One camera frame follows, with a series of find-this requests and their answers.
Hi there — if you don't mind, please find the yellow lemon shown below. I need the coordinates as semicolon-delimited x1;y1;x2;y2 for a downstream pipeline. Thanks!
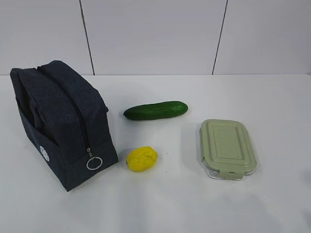
126;147;158;172

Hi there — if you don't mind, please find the green lidded glass container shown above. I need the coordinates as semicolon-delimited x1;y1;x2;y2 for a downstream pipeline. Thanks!
199;119;257;181

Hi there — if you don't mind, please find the green cucumber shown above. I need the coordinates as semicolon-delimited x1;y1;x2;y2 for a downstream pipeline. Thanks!
123;101;189;121

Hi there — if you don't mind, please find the dark blue fabric bag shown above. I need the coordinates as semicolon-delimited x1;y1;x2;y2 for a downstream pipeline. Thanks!
10;60;118;191

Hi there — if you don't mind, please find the silver zipper pull ring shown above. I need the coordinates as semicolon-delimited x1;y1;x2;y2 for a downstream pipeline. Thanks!
86;147;104;170

